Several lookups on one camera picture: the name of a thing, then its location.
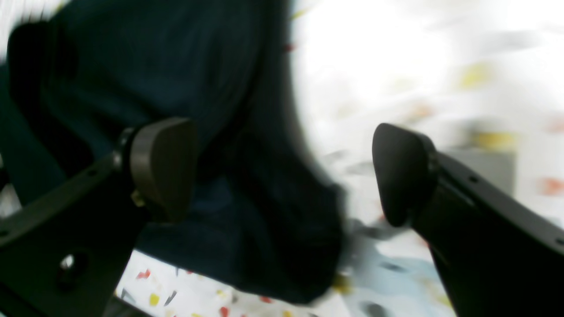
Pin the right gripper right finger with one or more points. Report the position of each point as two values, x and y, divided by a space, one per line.
495 257

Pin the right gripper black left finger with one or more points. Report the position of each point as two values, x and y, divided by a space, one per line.
63 254

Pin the black t-shirt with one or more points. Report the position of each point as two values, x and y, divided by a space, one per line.
261 220

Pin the terrazzo pattern tablecloth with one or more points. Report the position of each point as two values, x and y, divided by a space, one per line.
483 79

